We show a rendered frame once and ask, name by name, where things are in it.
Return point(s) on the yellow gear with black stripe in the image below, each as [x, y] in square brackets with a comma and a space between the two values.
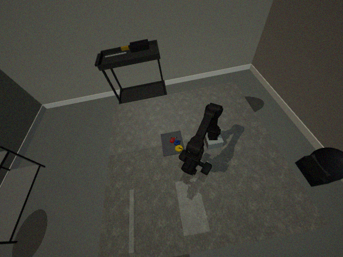
[178, 148]

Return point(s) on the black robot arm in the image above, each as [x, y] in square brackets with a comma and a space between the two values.
[195, 145]

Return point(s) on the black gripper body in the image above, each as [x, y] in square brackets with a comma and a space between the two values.
[206, 167]

